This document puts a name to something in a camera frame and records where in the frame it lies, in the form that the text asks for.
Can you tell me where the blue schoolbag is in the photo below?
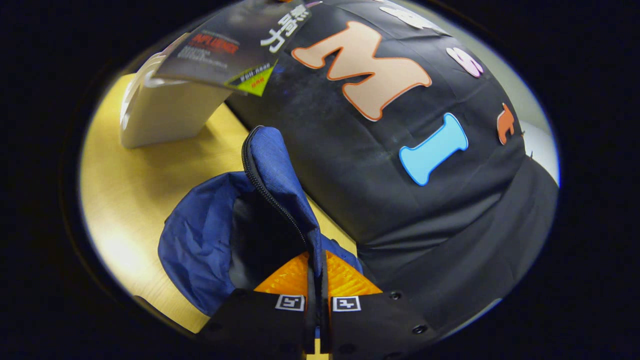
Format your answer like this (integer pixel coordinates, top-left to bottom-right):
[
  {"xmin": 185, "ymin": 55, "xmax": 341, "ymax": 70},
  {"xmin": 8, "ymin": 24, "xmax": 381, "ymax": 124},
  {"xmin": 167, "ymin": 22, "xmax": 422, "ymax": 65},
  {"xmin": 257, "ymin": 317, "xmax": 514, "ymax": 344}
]
[{"xmin": 157, "ymin": 125, "xmax": 363, "ymax": 318}]

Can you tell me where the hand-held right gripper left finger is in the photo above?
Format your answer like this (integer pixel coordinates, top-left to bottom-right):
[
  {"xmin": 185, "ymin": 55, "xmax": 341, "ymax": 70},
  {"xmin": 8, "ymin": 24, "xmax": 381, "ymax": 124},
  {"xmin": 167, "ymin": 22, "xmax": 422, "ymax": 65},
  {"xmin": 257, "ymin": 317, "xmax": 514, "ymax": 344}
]
[{"xmin": 197, "ymin": 251, "xmax": 318, "ymax": 360}]

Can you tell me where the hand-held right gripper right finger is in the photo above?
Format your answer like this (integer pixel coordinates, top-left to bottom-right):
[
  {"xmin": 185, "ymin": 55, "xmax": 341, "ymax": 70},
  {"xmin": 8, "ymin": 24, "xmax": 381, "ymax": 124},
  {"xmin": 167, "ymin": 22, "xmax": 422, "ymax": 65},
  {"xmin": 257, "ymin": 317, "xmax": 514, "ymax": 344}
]
[{"xmin": 320, "ymin": 250, "xmax": 441, "ymax": 360}]

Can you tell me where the white bookshelf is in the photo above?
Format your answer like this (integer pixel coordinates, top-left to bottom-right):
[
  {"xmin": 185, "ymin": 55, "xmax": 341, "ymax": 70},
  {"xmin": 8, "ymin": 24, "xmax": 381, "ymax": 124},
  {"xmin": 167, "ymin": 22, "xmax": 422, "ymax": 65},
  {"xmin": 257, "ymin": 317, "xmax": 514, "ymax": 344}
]
[{"xmin": 119, "ymin": 32, "xmax": 233, "ymax": 149}]

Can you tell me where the black backdrop cloth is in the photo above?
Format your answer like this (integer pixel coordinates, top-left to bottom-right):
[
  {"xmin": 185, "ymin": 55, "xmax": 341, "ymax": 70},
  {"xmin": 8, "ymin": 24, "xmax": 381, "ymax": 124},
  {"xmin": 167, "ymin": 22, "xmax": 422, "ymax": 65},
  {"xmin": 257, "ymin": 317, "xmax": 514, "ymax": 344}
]
[{"xmin": 225, "ymin": 0, "xmax": 560, "ymax": 341}]

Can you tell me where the dark cover book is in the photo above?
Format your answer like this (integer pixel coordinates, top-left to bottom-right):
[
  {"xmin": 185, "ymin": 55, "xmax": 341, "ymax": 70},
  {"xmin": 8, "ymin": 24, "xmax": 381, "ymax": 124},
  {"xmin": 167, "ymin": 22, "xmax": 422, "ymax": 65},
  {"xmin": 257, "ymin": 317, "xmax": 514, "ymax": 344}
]
[{"xmin": 152, "ymin": 0, "xmax": 313, "ymax": 97}]

